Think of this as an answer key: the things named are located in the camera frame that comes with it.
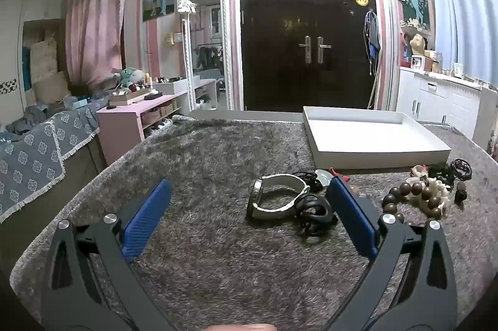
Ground teal plush toy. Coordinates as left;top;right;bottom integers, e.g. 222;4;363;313
112;67;147;89

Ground brown wooden bead bracelet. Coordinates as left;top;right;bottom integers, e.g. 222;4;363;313
381;181;452;226

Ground white shallow tray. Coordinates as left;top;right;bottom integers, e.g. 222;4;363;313
303;105;452;170

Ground pink curtain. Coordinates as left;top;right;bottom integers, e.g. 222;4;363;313
64;0;135;87

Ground white shell bracelet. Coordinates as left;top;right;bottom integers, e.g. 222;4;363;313
405;165;455;205

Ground white framed standing mirror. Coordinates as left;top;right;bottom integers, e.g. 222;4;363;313
181;0;235;112

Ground beige mannequin head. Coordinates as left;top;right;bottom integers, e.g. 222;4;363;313
408;33;427;56

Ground dark double door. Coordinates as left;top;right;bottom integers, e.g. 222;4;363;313
238;0;377;112

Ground pink shoe shelf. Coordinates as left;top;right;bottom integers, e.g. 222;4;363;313
96;78;218;165

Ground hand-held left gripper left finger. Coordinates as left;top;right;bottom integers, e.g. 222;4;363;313
41;177;180;331

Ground wristwatch with white strap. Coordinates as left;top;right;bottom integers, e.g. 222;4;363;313
246;173;312;223

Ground broom stick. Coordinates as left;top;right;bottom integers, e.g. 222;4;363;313
367;55;386;110

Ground hanging bags on door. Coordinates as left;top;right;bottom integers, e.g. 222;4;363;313
363;10;382;78

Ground black cord necklace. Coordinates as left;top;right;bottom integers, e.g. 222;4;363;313
449;158;474;178

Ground blue floral sofa cover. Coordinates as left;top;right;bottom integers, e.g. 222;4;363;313
0;98;102;225

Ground wooden tray with trinkets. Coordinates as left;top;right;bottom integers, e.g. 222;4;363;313
108;87;151;106

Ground white round pendant red cord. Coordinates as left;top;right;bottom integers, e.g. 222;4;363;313
314;167;353;187

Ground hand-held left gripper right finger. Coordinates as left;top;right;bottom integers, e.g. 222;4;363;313
325;176;460;331

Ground black thin hair tie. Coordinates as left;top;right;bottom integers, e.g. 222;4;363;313
292;171;323;192

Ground blue curtain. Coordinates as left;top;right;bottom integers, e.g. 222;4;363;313
423;0;498;90

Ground white cabinet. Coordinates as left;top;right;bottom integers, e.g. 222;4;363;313
396;66;498;152

